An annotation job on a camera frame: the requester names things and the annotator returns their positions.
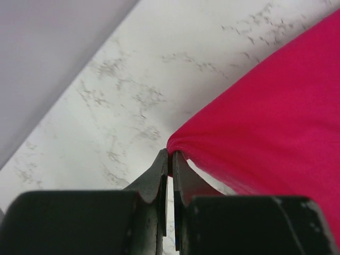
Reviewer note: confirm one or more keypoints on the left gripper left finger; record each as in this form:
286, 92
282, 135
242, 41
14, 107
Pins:
127, 221

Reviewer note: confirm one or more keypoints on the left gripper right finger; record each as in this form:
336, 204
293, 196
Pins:
209, 222

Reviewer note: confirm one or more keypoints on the pink red t shirt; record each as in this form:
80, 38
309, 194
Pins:
276, 130

